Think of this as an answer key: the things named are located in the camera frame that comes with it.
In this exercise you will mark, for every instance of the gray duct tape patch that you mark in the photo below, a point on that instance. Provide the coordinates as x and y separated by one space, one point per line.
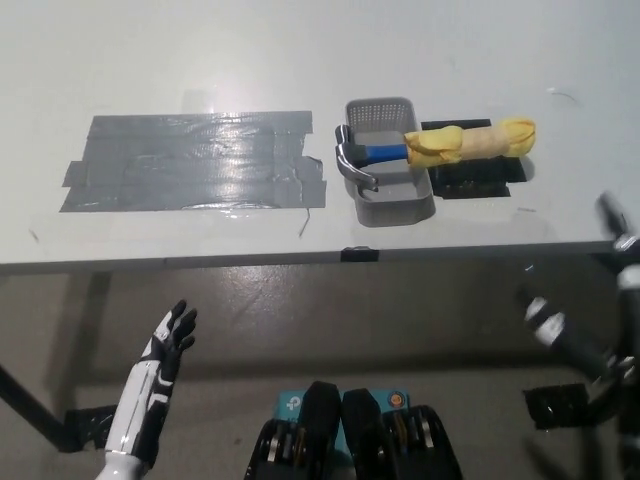
190 165

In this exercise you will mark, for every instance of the black tape on table edge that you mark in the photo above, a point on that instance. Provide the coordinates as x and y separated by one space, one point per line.
360 255

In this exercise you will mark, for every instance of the right robot hand black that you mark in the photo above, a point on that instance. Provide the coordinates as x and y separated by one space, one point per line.
627 320

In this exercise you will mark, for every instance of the gray perforated plastic container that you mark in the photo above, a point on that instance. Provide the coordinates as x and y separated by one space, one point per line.
400 200

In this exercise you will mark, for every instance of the black tape patch on desk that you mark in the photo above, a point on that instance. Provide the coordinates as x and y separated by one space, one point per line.
475 177

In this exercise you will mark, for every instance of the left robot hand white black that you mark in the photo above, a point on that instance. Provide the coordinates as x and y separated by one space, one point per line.
150 390

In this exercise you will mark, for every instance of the gray table leg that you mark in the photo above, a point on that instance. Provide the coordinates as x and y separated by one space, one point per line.
87 340

